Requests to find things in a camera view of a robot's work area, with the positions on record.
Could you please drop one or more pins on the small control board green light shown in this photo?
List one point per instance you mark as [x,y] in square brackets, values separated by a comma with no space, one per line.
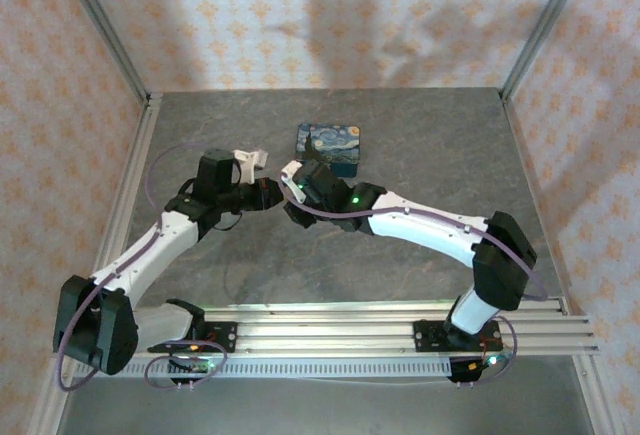
[495,359]
[202,365]

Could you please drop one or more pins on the aluminium frame post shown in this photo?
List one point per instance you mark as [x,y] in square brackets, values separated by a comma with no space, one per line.
[102,30]
[545,30]

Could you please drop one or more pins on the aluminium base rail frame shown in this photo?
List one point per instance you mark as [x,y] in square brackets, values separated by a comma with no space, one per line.
[325,335]

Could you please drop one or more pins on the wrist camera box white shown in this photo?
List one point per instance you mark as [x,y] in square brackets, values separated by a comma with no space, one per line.
[250,160]
[292,182]

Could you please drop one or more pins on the blue starry night print box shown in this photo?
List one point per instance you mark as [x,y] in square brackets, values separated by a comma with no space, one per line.
[332,142]

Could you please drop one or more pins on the aluminium table side rail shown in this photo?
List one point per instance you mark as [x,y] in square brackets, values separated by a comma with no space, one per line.
[142,140]
[520,165]

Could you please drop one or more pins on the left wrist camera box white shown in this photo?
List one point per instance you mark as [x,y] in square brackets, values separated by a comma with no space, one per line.
[250,160]

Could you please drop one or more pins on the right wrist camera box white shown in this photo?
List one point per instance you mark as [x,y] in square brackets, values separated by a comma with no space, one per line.
[292,182]

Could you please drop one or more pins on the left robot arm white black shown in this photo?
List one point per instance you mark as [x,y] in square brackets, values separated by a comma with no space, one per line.
[160,240]

